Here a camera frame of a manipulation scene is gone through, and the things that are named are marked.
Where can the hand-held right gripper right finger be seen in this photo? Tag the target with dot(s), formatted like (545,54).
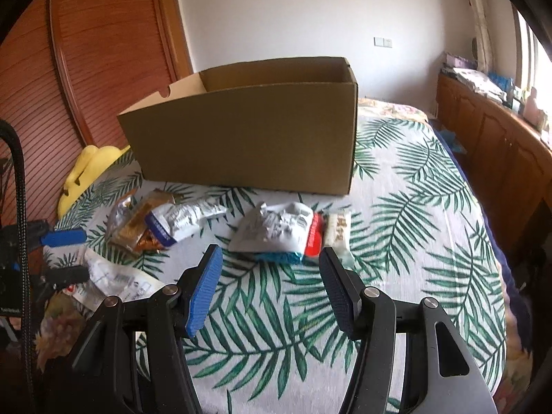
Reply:
(340,293)

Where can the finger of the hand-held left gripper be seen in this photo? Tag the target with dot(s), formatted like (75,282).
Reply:
(64,274)
(64,238)

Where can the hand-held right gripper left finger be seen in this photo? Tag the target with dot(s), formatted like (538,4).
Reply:
(202,293)

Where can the white printed clear packet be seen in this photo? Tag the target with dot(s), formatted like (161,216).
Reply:
(116,278)

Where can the clear grain snack packet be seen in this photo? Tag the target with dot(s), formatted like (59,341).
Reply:
(118,213)

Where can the beige snack packet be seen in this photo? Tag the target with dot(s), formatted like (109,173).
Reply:
(338,233)

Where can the red snack packet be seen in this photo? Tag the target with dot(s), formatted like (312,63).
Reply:
(314,237)

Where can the orange snack packet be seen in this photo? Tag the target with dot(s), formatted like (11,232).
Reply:
(138,229)

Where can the white and blue snack packet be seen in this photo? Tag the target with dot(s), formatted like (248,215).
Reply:
(185,218)

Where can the brown cardboard box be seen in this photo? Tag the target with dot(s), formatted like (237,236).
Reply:
(241,138)

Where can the yellow plush toy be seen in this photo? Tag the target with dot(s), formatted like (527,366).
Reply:
(86,172)

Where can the leaf print bed sheet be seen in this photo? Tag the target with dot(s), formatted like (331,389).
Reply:
(409,246)

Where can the wooden wardrobe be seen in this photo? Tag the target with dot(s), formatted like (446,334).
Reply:
(86,51)

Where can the blue cloth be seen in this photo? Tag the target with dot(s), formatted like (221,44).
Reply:
(453,141)

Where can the floral quilt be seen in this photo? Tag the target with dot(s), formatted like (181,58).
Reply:
(396,110)

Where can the wooden cabinet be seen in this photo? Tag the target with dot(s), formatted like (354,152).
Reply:
(496,146)

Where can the wooden door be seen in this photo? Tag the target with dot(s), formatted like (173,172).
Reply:
(177,30)

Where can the pink box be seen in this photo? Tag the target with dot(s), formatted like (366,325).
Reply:
(457,59)

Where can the blue box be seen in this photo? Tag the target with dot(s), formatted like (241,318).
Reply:
(500,81)

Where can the round hand fan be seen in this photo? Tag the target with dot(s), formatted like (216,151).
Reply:
(474,46)

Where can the window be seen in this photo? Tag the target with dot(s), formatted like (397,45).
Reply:
(528,47)

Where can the patterned curtain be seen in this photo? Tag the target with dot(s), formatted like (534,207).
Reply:
(476,8)

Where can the white wall switch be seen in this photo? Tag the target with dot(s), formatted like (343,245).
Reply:
(383,42)

